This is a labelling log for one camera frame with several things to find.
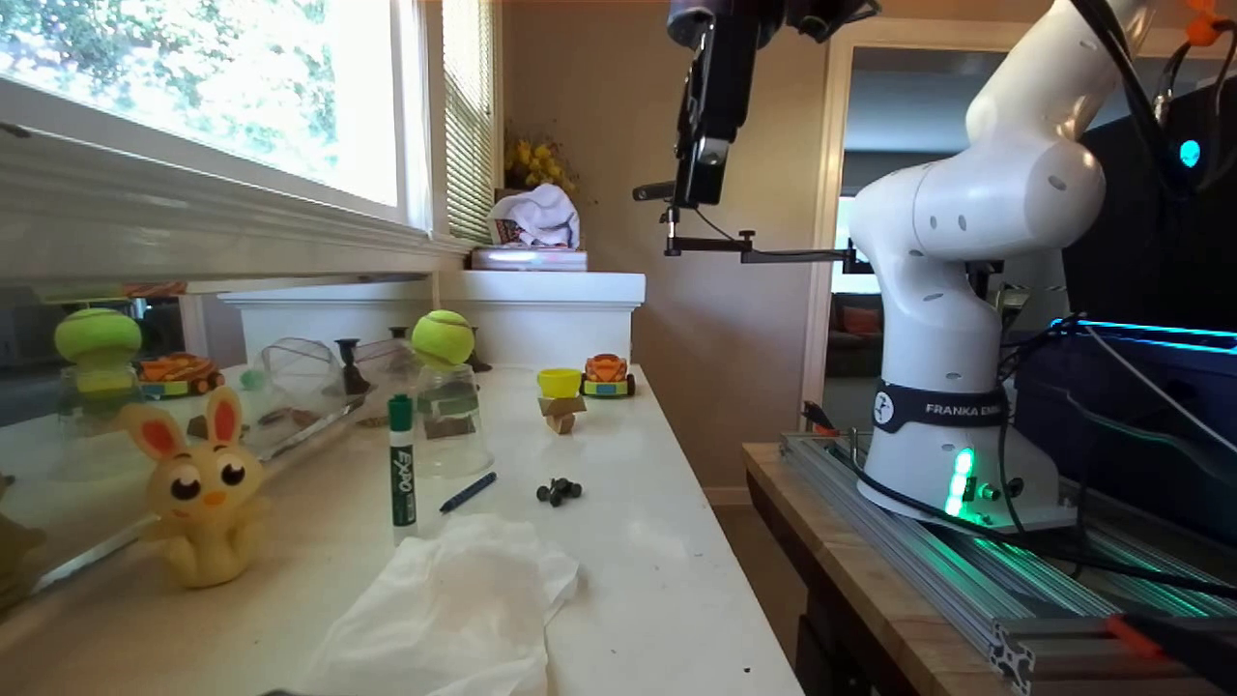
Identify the green dry-erase marker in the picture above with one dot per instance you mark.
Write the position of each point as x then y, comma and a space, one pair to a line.
403, 475

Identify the black stereo camera bar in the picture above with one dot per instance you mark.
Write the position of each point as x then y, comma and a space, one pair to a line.
653, 189

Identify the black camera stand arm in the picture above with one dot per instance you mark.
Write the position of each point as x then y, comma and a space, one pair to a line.
785, 256

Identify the white window blind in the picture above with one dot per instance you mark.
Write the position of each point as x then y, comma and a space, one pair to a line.
466, 139

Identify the black pen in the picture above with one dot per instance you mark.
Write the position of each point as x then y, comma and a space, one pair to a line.
471, 493

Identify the yellow-green tennis ball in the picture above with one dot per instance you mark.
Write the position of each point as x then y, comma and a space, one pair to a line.
444, 336

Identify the white cloth bundle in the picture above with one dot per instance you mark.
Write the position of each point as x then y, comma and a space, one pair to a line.
544, 215

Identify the blue-lit dark box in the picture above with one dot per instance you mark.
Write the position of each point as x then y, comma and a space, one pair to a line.
1163, 425

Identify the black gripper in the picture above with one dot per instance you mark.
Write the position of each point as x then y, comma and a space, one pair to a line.
739, 44

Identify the flat grey tray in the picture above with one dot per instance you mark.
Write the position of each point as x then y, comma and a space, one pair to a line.
529, 259

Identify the black wrist stereo camera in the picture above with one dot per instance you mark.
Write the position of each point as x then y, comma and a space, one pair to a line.
833, 18

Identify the white door frame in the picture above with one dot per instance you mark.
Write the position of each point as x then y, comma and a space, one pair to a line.
820, 334

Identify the orange toy car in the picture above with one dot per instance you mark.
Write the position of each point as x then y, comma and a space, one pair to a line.
605, 375

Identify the black backdrop panel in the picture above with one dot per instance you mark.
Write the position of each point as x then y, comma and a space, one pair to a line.
1163, 246

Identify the crumpled white tissue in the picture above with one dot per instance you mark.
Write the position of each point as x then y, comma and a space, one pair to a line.
437, 619

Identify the white window frame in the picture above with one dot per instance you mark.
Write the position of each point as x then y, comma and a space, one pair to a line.
194, 218

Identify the clear glass jar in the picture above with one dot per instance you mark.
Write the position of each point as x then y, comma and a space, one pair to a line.
449, 406

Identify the yellow plastic cup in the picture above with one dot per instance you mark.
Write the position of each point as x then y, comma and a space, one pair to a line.
557, 385

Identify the yellow flowers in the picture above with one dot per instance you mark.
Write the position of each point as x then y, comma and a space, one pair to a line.
539, 160

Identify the long leaning mirror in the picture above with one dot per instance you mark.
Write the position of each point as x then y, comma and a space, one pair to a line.
51, 450

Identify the brown wooden figure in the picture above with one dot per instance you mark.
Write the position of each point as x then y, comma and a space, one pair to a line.
562, 414

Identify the aluminium extrusion rail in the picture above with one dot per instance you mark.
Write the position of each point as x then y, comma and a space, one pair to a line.
954, 582

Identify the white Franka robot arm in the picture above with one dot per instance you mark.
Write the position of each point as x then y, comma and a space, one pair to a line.
967, 256

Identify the wooden workbench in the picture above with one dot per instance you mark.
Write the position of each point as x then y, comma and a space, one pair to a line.
854, 582

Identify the yellow bunny plush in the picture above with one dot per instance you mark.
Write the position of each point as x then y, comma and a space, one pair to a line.
198, 514

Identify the small black bolt piece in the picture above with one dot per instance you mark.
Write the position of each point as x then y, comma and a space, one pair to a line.
557, 493

